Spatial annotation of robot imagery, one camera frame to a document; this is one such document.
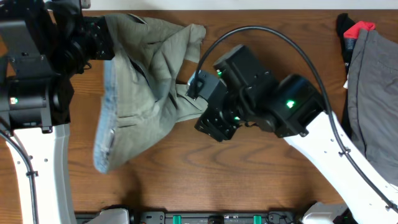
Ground black garment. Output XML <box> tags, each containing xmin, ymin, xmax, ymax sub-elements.
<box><xmin>336</xmin><ymin>13</ymin><xmax>355</xmax><ymax>138</ymax></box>

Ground red garment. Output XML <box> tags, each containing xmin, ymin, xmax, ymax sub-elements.
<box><xmin>343</xmin><ymin>21</ymin><xmax>376</xmax><ymax>39</ymax></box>

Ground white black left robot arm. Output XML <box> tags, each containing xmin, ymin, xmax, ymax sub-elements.
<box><xmin>1</xmin><ymin>0</ymin><xmax>114</xmax><ymax>223</ymax></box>

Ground khaki green shorts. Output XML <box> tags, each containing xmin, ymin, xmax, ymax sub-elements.
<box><xmin>93</xmin><ymin>14</ymin><xmax>207</xmax><ymax>174</ymax></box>

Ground grey garment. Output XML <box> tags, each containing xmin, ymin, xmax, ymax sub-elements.
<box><xmin>348</xmin><ymin>30</ymin><xmax>397</xmax><ymax>185</ymax></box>

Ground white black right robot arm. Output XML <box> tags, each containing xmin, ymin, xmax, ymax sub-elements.
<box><xmin>190</xmin><ymin>45</ymin><xmax>397</xmax><ymax>223</ymax></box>

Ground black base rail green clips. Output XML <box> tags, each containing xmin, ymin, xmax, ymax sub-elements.
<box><xmin>74</xmin><ymin>205</ymin><xmax>358</xmax><ymax>224</ymax></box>

